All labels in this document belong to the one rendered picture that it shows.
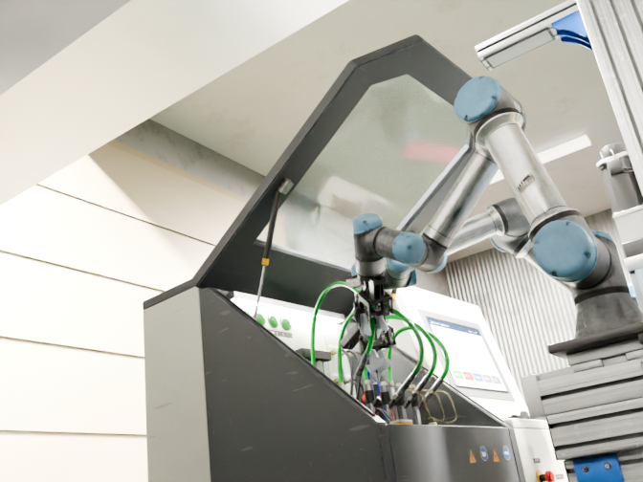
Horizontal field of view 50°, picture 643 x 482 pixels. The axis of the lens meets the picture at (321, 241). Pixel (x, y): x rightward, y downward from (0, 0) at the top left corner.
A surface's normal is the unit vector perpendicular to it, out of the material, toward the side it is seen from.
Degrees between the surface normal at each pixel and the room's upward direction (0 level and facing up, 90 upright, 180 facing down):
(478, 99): 82
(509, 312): 90
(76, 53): 180
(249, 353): 90
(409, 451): 90
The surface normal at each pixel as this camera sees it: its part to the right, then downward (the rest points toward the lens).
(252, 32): 0.13, 0.92
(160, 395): -0.65, -0.22
